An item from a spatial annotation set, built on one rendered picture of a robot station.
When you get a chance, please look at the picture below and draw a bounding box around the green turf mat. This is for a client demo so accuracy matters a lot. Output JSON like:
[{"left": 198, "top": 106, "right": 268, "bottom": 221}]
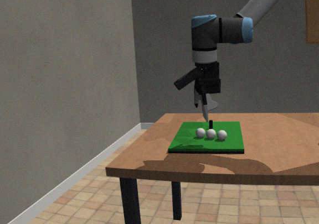
[{"left": 168, "top": 120, "right": 244, "bottom": 154}]

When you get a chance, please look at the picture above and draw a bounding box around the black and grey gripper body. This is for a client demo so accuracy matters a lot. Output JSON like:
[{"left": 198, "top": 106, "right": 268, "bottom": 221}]
[{"left": 195, "top": 61, "right": 220, "bottom": 95}]

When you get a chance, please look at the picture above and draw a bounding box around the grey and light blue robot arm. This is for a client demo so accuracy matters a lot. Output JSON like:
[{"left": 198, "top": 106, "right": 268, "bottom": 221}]
[{"left": 174, "top": 0, "right": 279, "bottom": 90}]

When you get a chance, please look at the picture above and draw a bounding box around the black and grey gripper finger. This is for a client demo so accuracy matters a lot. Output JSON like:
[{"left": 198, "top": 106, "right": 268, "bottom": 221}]
[
  {"left": 194, "top": 84, "right": 200, "bottom": 108},
  {"left": 200, "top": 85, "right": 218, "bottom": 122}
]

